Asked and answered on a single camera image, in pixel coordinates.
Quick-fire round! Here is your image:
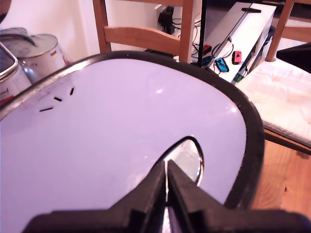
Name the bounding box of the blue game controller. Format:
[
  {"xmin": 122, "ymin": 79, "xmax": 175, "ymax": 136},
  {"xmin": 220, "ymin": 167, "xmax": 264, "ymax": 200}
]
[{"xmin": 215, "ymin": 57, "xmax": 230, "ymax": 73}]

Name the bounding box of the white seat cushion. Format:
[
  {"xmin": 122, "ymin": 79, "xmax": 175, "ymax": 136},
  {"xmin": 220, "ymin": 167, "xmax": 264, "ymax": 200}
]
[{"xmin": 236, "ymin": 59, "xmax": 311, "ymax": 149}]

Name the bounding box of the red game controller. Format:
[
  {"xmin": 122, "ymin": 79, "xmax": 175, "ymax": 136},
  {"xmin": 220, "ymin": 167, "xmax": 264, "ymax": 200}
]
[{"xmin": 231, "ymin": 50, "xmax": 243, "ymax": 65}]

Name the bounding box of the wooden slat-back chair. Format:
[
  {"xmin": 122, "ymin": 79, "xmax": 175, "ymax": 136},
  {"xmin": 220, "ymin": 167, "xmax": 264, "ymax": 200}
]
[{"xmin": 92, "ymin": 0, "xmax": 195, "ymax": 64}]

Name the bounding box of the black vertical pole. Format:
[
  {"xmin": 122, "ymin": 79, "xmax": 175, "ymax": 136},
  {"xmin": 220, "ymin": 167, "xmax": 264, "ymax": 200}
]
[{"xmin": 197, "ymin": 0, "xmax": 207, "ymax": 69}]

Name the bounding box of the black power adapter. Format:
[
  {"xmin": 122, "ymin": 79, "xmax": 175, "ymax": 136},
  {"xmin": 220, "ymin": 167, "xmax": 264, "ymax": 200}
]
[{"xmin": 157, "ymin": 6, "xmax": 176, "ymax": 35}]

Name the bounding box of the white shelf unit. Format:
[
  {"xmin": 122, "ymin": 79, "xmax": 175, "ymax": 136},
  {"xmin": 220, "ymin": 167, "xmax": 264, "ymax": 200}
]
[{"xmin": 205, "ymin": 2, "xmax": 277, "ymax": 84}]

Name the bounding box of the black pointed panel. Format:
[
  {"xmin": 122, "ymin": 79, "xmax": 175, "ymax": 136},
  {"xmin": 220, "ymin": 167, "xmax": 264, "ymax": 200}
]
[{"xmin": 276, "ymin": 42, "xmax": 311, "ymax": 67}]

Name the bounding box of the white tin with red script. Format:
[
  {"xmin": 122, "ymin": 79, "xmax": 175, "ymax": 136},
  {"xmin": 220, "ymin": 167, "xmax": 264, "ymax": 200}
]
[{"xmin": 0, "ymin": 43, "xmax": 33, "ymax": 108}]

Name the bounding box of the wooden chair with cushion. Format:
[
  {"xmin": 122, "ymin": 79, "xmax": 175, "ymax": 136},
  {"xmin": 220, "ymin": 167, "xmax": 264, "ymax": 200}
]
[{"xmin": 263, "ymin": 0, "xmax": 311, "ymax": 156}]

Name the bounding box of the black floor cable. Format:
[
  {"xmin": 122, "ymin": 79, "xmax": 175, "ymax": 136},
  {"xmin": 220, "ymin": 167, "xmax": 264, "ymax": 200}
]
[{"xmin": 191, "ymin": 23, "xmax": 203, "ymax": 57}]

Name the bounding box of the black shelf cable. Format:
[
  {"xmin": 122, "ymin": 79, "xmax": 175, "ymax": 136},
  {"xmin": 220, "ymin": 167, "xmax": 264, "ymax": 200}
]
[{"xmin": 211, "ymin": 35, "xmax": 235, "ymax": 59}]

